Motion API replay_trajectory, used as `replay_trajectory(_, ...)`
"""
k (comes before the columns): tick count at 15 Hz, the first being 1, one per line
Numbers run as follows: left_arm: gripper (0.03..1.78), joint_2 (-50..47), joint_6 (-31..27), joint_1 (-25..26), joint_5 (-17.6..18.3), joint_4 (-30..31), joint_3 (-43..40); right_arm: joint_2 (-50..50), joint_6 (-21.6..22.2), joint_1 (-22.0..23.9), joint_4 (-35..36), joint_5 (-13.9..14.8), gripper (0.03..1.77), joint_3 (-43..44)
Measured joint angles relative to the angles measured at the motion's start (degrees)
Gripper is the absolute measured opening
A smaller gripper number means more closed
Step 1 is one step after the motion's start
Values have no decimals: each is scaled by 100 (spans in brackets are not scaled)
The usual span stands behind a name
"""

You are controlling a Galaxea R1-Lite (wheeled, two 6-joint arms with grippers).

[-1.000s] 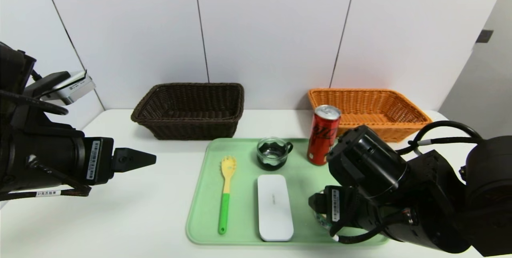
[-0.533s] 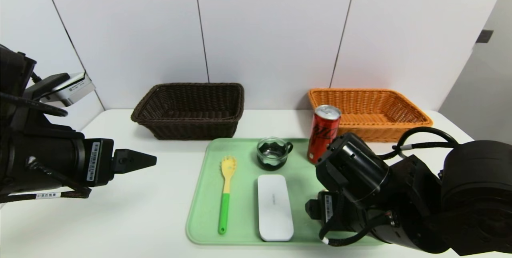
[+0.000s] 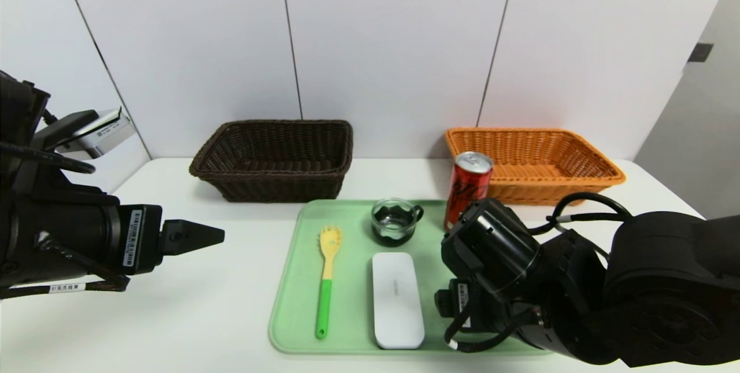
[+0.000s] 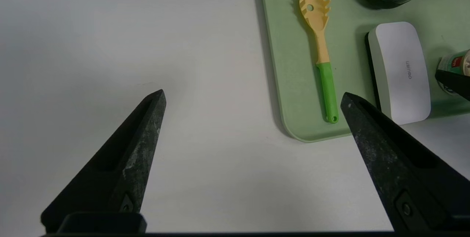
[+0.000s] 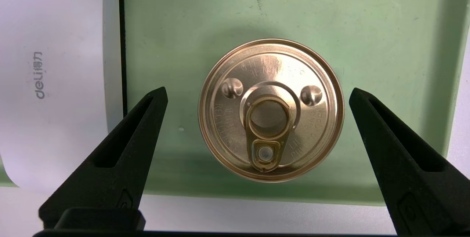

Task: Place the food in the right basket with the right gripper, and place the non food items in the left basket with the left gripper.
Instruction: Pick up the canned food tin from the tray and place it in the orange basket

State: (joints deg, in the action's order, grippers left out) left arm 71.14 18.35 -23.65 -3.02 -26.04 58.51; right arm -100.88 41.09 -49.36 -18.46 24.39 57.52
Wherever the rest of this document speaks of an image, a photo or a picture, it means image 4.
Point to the tin can with gold lid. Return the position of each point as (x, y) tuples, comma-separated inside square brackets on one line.
[(455, 62)]

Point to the light green plastic tray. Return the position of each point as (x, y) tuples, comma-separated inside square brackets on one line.
[(286, 64)]

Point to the yellow green pasta spoon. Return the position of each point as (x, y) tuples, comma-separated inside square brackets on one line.
[(326, 82)]

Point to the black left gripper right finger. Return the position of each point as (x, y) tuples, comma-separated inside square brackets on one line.
[(411, 178)]

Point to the white pencil case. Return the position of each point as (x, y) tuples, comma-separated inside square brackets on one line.
[(400, 75)]

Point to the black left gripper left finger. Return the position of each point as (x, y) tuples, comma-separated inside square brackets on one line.
[(110, 178)]

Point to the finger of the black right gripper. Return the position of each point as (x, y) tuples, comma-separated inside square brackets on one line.
[(457, 84)]

